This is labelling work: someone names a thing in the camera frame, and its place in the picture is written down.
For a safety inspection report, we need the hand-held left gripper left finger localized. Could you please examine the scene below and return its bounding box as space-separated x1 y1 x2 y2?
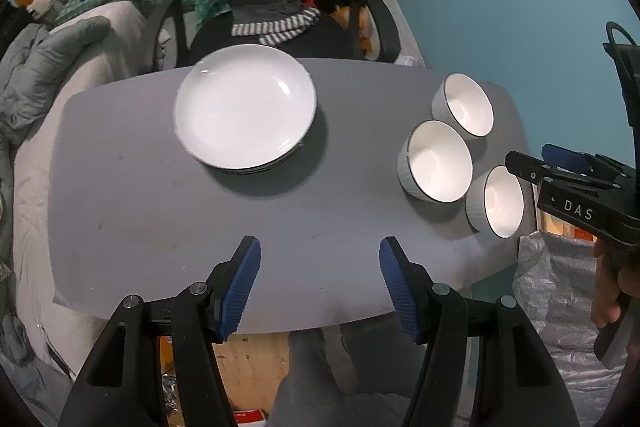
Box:
59 234 263 427

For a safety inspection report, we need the red and white box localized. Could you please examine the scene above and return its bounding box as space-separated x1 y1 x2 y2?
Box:
227 409 268 427

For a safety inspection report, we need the grey plastic sheet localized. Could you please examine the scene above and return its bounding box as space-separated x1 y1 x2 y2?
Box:
515 229 631 427

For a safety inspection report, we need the white plate with dark rim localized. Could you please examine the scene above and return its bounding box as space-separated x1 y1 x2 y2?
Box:
220 134 315 174
173 44 318 171
225 142 308 176

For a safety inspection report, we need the orange bag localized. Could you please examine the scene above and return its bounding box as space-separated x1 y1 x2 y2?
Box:
332 4 383 60

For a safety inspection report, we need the person's right hand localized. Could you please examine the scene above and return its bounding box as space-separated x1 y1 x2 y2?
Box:
590 242 640 330

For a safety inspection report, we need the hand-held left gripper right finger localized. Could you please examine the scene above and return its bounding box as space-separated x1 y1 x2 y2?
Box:
378 236 571 427

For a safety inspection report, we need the wooden furniture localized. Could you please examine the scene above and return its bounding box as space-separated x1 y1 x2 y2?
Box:
540 207 596 243

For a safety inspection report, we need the white ribbed bowl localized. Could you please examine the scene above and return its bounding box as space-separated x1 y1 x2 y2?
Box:
397 120 474 204
465 165 525 240
431 73 495 138

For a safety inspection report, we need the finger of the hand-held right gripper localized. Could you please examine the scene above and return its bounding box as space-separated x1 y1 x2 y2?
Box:
542 143 623 175
505 150 596 188

